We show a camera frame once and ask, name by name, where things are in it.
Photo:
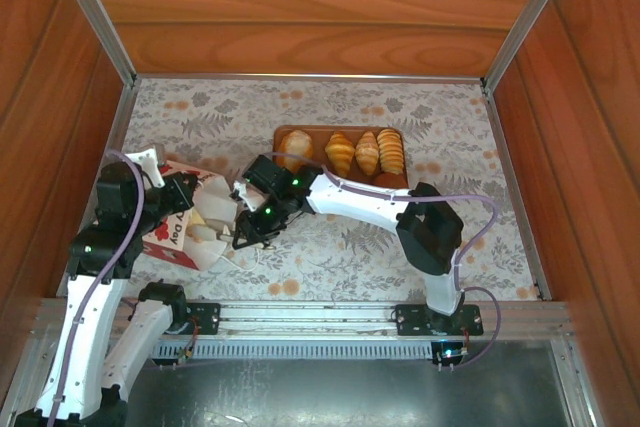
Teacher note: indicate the white and red paper bag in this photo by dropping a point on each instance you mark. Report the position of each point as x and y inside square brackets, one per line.
[215, 199]

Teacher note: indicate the pale fake bread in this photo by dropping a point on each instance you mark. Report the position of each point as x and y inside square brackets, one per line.
[202, 233]

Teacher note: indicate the brown rectangular tray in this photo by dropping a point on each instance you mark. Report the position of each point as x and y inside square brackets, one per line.
[318, 139]

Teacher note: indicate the golden fake croissant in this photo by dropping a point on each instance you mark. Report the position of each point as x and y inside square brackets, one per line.
[340, 152]

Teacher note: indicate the sugar dusted fake croissant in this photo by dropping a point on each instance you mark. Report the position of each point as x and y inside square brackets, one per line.
[366, 154]

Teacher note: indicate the ridged pale fake croissant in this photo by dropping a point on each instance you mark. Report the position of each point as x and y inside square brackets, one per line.
[390, 154]

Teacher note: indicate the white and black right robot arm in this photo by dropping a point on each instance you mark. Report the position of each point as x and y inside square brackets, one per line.
[350, 199]

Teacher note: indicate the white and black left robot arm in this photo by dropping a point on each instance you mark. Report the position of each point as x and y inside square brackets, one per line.
[85, 327]

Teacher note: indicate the floral patterned tablecloth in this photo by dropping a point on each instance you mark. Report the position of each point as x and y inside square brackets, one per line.
[375, 267]

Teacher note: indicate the small connector board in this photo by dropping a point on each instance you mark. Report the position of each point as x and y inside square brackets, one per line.
[185, 354]

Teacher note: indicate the grey metal sheet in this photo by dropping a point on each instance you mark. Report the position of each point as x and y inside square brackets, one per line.
[325, 397]

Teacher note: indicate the connector board with green light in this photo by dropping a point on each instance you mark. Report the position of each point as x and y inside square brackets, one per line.
[450, 353]

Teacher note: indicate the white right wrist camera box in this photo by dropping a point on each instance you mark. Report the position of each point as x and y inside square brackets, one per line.
[252, 203]

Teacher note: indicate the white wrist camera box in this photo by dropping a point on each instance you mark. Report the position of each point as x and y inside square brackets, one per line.
[150, 162]
[252, 203]

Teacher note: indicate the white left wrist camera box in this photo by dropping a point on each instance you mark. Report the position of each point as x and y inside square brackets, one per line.
[150, 162]

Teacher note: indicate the aluminium mounting rail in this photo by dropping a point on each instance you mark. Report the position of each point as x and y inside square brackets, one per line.
[300, 319]

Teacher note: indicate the aluminium frame post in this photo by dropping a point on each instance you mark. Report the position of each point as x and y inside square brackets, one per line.
[530, 7]
[92, 7]

